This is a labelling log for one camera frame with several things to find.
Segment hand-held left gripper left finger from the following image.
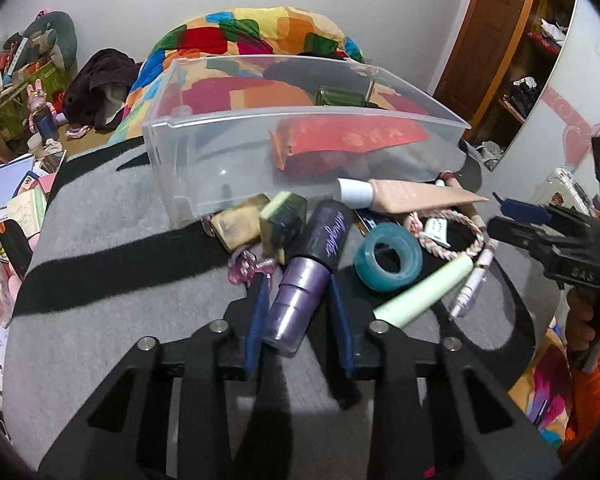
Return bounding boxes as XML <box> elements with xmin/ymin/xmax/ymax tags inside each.
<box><xmin>37</xmin><ymin>272</ymin><xmax>281</xmax><ymax>480</ymax></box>

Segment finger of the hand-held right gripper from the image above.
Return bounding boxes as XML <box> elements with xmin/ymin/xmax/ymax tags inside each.
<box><xmin>486</xmin><ymin>216</ymin><xmax>588</xmax><ymax>281</ymax></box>
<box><xmin>491</xmin><ymin>191</ymin><xmax>597</xmax><ymax>233</ymax></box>

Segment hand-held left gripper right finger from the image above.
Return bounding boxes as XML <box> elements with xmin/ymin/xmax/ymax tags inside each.
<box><xmin>329</xmin><ymin>276</ymin><xmax>565</xmax><ymax>480</ymax></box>

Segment pink clear hair clip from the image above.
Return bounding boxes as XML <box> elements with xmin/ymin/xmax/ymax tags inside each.
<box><xmin>202</xmin><ymin>214</ymin><xmax>281</xmax><ymax>288</ymax></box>

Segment purple bottle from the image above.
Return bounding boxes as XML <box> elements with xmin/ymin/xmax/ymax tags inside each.
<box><xmin>261</xmin><ymin>199</ymin><xmax>355</xmax><ymax>356</ymax></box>

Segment teal tape roll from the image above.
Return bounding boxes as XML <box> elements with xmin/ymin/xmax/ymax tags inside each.
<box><xmin>354</xmin><ymin>223</ymin><xmax>423</xmax><ymax>292</ymax></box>

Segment white slim cosmetic tube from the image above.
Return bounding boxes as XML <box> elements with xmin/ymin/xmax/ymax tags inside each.
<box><xmin>449</xmin><ymin>240</ymin><xmax>500</xmax><ymax>318</ymax></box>

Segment white squeeze tube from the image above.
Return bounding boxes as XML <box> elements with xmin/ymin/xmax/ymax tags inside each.
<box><xmin>422</xmin><ymin>217</ymin><xmax>451</xmax><ymax>248</ymax></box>

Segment light green tube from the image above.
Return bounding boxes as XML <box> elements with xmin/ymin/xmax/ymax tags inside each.
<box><xmin>372</xmin><ymin>254</ymin><xmax>476</xmax><ymax>328</ymax></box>

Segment brown yellow box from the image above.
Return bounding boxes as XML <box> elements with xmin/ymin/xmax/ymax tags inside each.
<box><xmin>210</xmin><ymin>195</ymin><xmax>273</xmax><ymax>253</ymax></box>

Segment green yellow box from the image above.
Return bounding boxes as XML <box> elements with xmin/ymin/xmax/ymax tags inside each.
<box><xmin>258</xmin><ymin>191</ymin><xmax>309</xmax><ymax>266</ymax></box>

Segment beige cream tube white cap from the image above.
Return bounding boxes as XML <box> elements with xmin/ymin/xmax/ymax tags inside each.
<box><xmin>336</xmin><ymin>177</ymin><xmax>491</xmax><ymax>213</ymax></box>

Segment blue packet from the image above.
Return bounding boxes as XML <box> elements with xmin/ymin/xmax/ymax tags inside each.
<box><xmin>354</xmin><ymin>207</ymin><xmax>406</xmax><ymax>237</ymax></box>

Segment clear plastic bin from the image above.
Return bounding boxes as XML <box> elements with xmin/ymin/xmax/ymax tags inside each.
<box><xmin>141</xmin><ymin>54</ymin><xmax>473</xmax><ymax>228</ymax></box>

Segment person's right hand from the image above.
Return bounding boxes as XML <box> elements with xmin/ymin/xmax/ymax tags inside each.
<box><xmin>566</xmin><ymin>287</ymin><xmax>600</xmax><ymax>375</ymax></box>

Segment white suitcase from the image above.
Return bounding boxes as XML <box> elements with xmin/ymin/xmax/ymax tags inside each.
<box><xmin>532</xmin><ymin>167</ymin><xmax>596</xmax><ymax>211</ymax></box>

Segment white wardrobe door pink hearts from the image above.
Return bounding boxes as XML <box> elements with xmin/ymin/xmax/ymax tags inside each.
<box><xmin>500</xmin><ymin>0</ymin><xmax>600</xmax><ymax>201</ymax></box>

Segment wooden shelf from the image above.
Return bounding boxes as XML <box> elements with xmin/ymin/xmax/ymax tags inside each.
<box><xmin>497</xmin><ymin>0</ymin><xmax>578</xmax><ymax>126</ymax></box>

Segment wooden door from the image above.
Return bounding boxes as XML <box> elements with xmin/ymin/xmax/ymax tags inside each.
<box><xmin>432</xmin><ymin>0</ymin><xmax>543</xmax><ymax>146</ymax></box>

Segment grey black rug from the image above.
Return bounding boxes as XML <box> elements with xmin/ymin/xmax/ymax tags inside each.
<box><xmin>2</xmin><ymin>135</ymin><xmax>561</xmax><ymax>461</ymax></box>

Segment red packet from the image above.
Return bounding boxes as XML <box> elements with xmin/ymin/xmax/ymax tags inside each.
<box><xmin>269</xmin><ymin>116</ymin><xmax>430</xmax><ymax>171</ymax></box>

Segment dark green bottle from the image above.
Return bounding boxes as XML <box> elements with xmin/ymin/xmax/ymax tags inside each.
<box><xmin>315</xmin><ymin>86</ymin><xmax>368</xmax><ymax>108</ymax></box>

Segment black pouch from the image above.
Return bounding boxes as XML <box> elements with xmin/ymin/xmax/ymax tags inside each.
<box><xmin>0</xmin><ymin>220</ymin><xmax>33</xmax><ymax>281</ymax></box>

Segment green white book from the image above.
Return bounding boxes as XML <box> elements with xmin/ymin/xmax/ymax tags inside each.
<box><xmin>7</xmin><ymin>192</ymin><xmax>48</xmax><ymax>238</ymax></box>

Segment blue notebook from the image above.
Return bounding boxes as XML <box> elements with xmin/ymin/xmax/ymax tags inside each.
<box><xmin>0</xmin><ymin>155</ymin><xmax>36</xmax><ymax>216</ymax></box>

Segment dark blue bottle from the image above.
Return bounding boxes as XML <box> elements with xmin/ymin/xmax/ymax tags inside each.
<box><xmin>35</xmin><ymin>110</ymin><xmax>60</xmax><ymax>141</ymax></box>

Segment maroon clothes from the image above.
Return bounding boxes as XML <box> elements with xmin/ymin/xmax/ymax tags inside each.
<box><xmin>62</xmin><ymin>49</ymin><xmax>141</xmax><ymax>131</ymax></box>

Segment colorful patchwork blanket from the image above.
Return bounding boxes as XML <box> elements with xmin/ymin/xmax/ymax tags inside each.
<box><xmin>111</xmin><ymin>6</ymin><xmax>581</xmax><ymax>456</ymax></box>

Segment pink bunny toy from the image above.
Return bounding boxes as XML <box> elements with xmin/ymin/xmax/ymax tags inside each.
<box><xmin>26</xmin><ymin>80</ymin><xmax>61</xmax><ymax>133</ymax></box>

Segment green bag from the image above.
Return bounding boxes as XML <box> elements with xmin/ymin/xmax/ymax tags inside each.
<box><xmin>0</xmin><ymin>60</ymin><xmax>71</xmax><ymax>141</ymax></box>

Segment grey green plush pillow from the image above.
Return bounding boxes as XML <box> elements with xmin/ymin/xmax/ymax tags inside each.
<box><xmin>5</xmin><ymin>10</ymin><xmax>78</xmax><ymax>68</ymax></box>

